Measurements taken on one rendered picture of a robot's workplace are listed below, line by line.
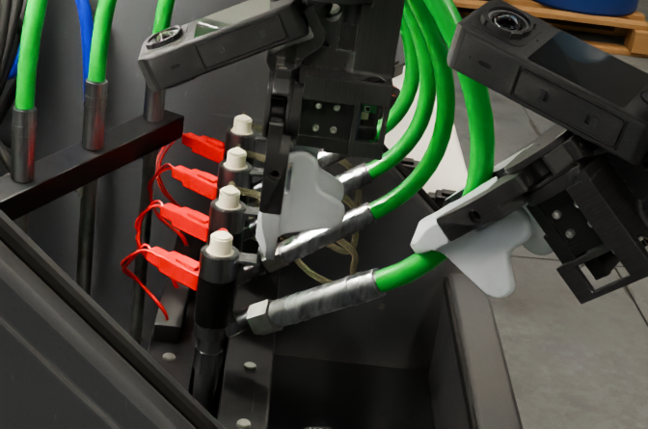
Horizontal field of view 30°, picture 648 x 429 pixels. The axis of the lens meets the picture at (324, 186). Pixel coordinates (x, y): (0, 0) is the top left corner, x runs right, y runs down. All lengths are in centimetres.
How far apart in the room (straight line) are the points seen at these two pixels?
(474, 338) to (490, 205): 51
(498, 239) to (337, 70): 20
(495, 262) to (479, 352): 44
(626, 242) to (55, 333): 28
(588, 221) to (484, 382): 46
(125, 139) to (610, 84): 54
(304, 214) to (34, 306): 36
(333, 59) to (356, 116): 4
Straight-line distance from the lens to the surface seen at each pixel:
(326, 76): 78
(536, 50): 61
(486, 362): 109
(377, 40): 79
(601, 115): 59
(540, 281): 342
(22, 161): 95
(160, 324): 98
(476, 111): 67
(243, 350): 99
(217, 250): 86
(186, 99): 116
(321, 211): 83
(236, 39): 79
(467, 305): 117
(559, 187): 61
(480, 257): 67
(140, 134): 106
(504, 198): 62
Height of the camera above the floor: 150
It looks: 23 degrees down
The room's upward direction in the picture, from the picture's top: 8 degrees clockwise
